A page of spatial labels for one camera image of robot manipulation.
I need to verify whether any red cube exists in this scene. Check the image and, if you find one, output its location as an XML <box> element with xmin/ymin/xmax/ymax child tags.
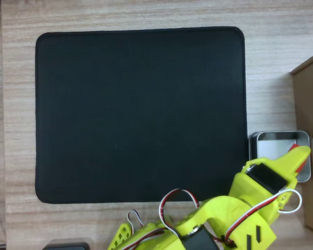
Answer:
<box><xmin>287</xmin><ymin>142</ymin><xmax>311</xmax><ymax>174</ymax></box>

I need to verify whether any rectangular metal tin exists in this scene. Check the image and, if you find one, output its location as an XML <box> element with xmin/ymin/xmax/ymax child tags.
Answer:
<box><xmin>248</xmin><ymin>130</ymin><xmax>311</xmax><ymax>182</ymax></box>

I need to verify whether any brown cardboard box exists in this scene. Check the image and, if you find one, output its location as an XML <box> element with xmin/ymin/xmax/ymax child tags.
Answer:
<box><xmin>290</xmin><ymin>49</ymin><xmax>313</xmax><ymax>235</ymax></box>

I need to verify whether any black mouse mat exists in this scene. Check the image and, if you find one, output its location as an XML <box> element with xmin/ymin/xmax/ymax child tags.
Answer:
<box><xmin>34</xmin><ymin>26</ymin><xmax>248</xmax><ymax>205</ymax></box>

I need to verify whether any black flat device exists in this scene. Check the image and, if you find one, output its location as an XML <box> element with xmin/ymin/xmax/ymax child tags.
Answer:
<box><xmin>43</xmin><ymin>242</ymin><xmax>91</xmax><ymax>250</ymax></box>

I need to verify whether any red white gripper servo cable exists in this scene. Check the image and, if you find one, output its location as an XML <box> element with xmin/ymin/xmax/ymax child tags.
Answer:
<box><xmin>221</xmin><ymin>189</ymin><xmax>303</xmax><ymax>247</ymax></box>

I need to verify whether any red white arm servo cable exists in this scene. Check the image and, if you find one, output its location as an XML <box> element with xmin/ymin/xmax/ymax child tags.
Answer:
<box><xmin>158</xmin><ymin>187</ymin><xmax>200</xmax><ymax>232</ymax></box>
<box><xmin>127</xmin><ymin>209</ymin><xmax>147</xmax><ymax>235</ymax></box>

